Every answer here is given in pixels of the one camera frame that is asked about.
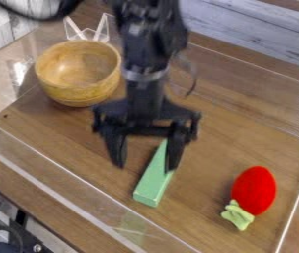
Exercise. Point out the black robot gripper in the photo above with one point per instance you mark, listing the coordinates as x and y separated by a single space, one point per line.
144 113

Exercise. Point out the green rectangular block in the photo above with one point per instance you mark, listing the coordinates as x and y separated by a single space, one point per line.
151 186

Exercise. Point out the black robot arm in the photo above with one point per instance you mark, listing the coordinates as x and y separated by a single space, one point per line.
155 36

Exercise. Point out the brown wooden bowl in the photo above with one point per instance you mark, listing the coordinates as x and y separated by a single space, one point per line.
79 72

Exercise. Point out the red plush strawberry toy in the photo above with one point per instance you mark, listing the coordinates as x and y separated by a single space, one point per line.
253 195

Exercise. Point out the clear acrylic tray wall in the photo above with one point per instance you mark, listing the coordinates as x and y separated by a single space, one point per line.
58 177

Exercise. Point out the clear acrylic corner bracket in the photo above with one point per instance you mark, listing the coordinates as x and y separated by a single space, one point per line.
98 35

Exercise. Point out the black clamp with cable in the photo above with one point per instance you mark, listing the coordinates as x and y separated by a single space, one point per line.
17 240

